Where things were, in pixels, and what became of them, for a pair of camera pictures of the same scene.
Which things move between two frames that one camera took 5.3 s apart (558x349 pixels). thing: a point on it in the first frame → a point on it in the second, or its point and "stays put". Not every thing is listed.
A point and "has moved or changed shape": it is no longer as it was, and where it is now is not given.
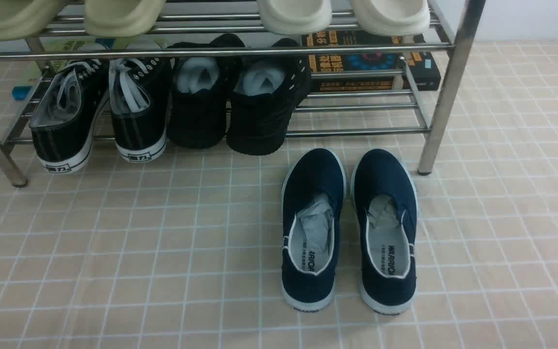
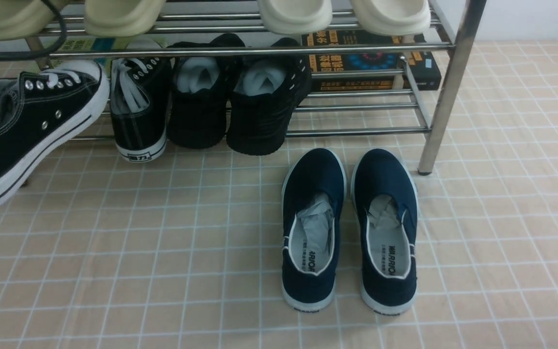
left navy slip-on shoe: (314, 188) stays put
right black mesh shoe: (263, 92) stays put
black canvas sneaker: (140, 91) stays put
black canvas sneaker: (64, 123) has moved or changed shape
